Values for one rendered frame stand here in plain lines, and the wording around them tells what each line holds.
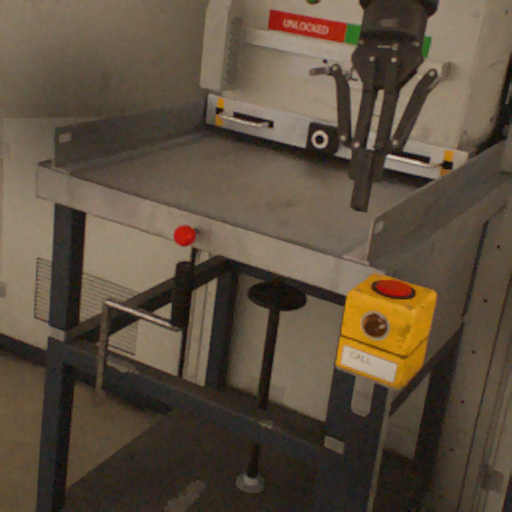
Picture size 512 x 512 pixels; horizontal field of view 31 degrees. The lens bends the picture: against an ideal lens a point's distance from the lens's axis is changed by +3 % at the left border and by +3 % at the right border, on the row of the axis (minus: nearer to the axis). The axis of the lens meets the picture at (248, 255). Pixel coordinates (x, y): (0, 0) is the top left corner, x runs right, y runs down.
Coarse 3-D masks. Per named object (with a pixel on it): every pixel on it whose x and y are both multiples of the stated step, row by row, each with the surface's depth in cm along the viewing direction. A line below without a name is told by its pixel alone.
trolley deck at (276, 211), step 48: (192, 144) 174; (240, 144) 179; (288, 144) 183; (48, 192) 149; (96, 192) 144; (144, 192) 142; (192, 192) 145; (240, 192) 148; (288, 192) 152; (336, 192) 155; (384, 192) 159; (480, 192) 166; (240, 240) 133; (288, 240) 129; (336, 240) 132; (432, 240) 139; (336, 288) 127
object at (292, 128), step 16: (224, 96) 181; (208, 112) 183; (240, 112) 179; (256, 112) 178; (272, 112) 176; (288, 112) 174; (240, 128) 180; (256, 128) 178; (272, 128) 177; (288, 128) 175; (304, 128) 173; (352, 128) 168; (304, 144) 174; (368, 144) 168; (416, 144) 163; (432, 144) 162; (416, 160) 164; (448, 160) 161; (464, 160) 160
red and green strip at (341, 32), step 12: (276, 12) 171; (276, 24) 172; (288, 24) 171; (300, 24) 170; (312, 24) 168; (324, 24) 167; (336, 24) 166; (348, 24) 165; (312, 36) 169; (324, 36) 168; (336, 36) 167; (348, 36) 166
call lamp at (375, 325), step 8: (368, 312) 99; (376, 312) 99; (360, 320) 100; (368, 320) 98; (376, 320) 98; (384, 320) 98; (368, 328) 98; (376, 328) 98; (384, 328) 98; (368, 336) 100; (376, 336) 99; (384, 336) 99
